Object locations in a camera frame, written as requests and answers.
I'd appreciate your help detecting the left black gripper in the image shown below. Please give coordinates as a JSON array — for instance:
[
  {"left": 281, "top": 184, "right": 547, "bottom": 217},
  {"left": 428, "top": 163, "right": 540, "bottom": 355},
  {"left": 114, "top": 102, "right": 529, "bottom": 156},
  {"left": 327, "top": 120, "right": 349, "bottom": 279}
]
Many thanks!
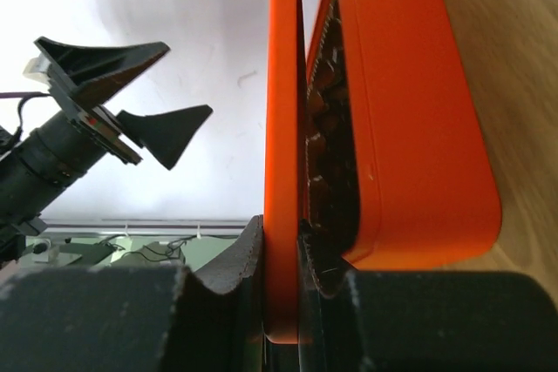
[{"left": 35, "top": 37, "right": 213, "bottom": 170}]

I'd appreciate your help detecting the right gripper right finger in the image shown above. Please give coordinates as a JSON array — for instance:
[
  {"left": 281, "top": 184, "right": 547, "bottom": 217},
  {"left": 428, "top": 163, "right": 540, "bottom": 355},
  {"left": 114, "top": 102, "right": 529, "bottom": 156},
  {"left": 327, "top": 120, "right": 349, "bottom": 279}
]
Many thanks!
[{"left": 298, "top": 221, "right": 557, "bottom": 371}]

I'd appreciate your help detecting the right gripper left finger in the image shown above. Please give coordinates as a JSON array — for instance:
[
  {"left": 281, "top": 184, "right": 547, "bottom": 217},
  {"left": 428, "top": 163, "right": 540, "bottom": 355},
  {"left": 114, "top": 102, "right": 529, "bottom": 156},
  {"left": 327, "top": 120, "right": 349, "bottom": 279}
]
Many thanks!
[{"left": 1, "top": 216, "right": 264, "bottom": 371}]

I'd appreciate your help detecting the orange box lid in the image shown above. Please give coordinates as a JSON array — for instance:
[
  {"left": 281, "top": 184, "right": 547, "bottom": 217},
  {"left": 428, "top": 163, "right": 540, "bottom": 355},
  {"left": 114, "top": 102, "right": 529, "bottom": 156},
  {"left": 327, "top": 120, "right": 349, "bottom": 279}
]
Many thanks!
[{"left": 263, "top": 0, "right": 305, "bottom": 344}]

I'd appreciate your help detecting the orange compartment chocolate box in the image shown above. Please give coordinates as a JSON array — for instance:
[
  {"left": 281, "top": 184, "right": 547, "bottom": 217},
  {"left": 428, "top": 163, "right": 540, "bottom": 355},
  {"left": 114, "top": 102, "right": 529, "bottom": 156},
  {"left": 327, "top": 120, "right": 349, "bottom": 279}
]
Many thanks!
[{"left": 308, "top": 0, "right": 502, "bottom": 270}]

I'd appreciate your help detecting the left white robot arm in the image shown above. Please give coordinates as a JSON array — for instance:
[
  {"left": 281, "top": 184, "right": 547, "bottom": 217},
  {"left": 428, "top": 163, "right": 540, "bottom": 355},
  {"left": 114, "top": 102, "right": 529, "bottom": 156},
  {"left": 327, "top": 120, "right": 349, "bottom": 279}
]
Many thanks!
[{"left": 1, "top": 37, "right": 213, "bottom": 263}]

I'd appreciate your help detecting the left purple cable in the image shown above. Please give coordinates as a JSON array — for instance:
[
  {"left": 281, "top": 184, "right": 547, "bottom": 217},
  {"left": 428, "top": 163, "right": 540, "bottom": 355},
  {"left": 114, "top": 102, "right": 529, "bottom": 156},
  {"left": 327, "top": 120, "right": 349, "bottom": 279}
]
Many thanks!
[{"left": 0, "top": 91, "right": 49, "bottom": 101}]

